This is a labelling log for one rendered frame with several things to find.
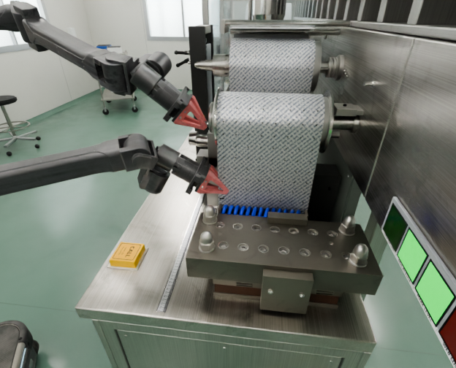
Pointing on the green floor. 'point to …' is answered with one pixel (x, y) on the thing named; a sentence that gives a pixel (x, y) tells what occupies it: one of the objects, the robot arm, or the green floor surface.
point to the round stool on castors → (7, 120)
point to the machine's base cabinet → (212, 350)
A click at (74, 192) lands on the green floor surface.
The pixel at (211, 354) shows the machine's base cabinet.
